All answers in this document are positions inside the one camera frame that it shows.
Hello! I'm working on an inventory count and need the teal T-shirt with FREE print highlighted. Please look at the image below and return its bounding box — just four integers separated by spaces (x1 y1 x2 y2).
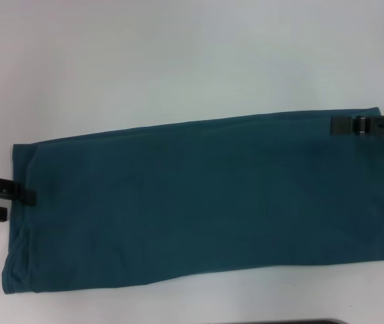
1 107 384 297

